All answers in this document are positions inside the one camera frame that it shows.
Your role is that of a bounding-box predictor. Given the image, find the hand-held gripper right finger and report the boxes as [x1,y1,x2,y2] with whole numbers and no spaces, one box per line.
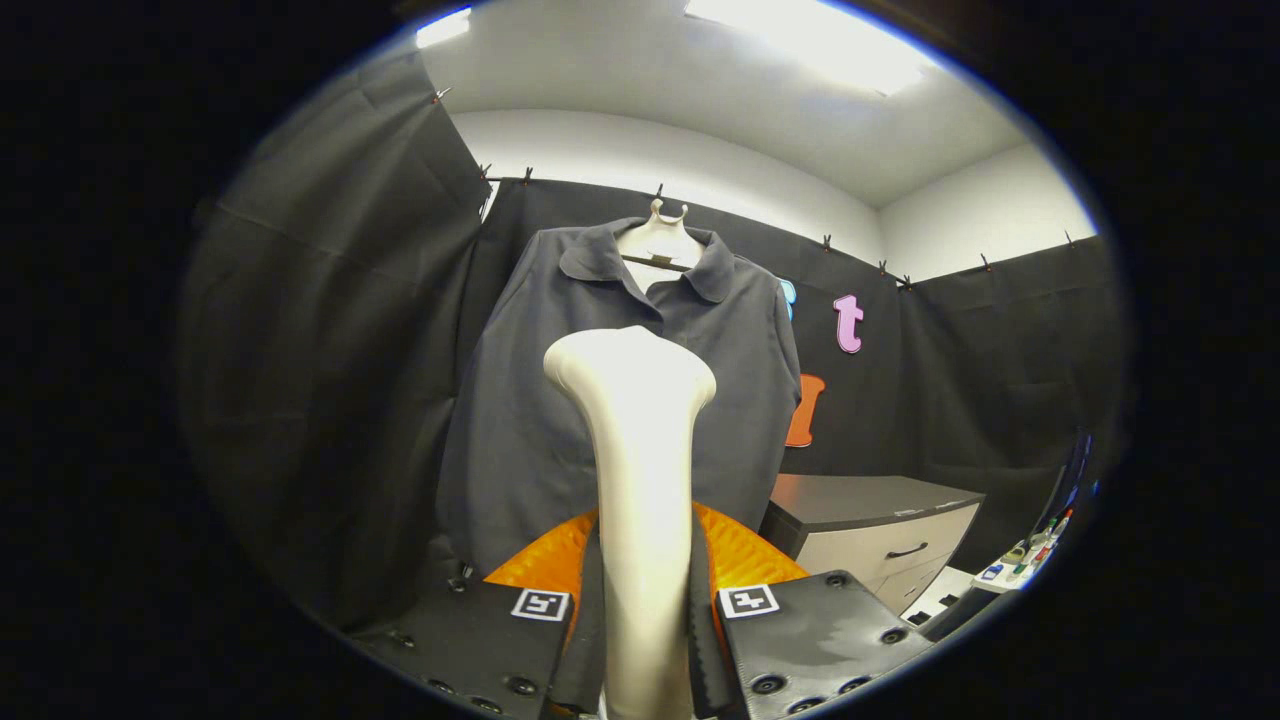
[690,503,936,720]

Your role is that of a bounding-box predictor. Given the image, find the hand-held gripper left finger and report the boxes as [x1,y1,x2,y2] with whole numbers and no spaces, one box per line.
[350,510,606,720]

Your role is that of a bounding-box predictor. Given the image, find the dark grey button shirt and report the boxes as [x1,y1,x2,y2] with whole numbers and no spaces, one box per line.
[435,217,803,581]

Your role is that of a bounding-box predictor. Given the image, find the grey cabinet with dark top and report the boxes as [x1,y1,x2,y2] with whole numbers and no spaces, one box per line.
[760,473,986,616]

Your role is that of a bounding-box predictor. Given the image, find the dark laptop screen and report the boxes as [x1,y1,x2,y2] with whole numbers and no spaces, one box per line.
[1040,430,1093,531]

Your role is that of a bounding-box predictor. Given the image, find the black backdrop cloth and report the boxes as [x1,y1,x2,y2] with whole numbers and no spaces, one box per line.
[175,50,1126,631]

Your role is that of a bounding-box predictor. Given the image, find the row of black cloth clips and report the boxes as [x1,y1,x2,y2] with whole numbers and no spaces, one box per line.
[432,88,1076,291]

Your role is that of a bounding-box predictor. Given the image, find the large ceiling light panel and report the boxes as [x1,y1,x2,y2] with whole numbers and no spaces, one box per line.
[685,0,936,98]

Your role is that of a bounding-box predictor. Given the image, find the small ceiling light panel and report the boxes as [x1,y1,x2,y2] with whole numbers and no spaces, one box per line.
[415,8,473,49]

